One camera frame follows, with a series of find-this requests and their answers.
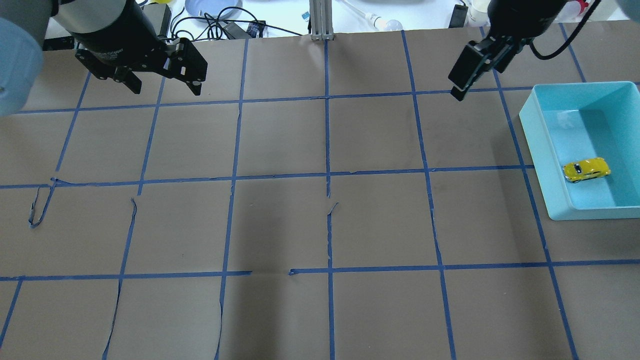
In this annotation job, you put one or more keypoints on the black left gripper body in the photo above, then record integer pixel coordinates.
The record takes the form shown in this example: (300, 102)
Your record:
(116, 34)

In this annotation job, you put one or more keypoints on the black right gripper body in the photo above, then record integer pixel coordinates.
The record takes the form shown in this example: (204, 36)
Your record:
(520, 15)

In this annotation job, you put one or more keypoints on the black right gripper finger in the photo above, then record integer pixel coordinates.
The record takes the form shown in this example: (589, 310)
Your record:
(475, 59)

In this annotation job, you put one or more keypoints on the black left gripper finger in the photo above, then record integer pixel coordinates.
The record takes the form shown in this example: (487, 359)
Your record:
(130, 80)
(195, 86)

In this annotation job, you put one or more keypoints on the yellow toy beetle car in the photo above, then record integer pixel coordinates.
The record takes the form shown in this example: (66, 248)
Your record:
(586, 169)

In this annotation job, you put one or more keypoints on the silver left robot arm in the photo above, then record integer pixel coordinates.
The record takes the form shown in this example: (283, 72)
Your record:
(23, 27)

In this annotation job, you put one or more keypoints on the white paper cup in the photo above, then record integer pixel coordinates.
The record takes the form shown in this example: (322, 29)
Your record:
(478, 15)

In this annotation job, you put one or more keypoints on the black power adapter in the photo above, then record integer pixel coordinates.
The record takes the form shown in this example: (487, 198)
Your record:
(159, 16)

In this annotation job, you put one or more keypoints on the blue plastic plate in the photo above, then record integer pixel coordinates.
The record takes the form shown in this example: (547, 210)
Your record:
(225, 9)

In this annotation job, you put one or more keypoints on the teal plastic storage bin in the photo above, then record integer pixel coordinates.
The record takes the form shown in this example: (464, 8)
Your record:
(565, 123)

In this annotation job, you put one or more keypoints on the aluminium frame post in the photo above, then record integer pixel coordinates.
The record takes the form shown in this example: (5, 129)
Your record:
(321, 20)

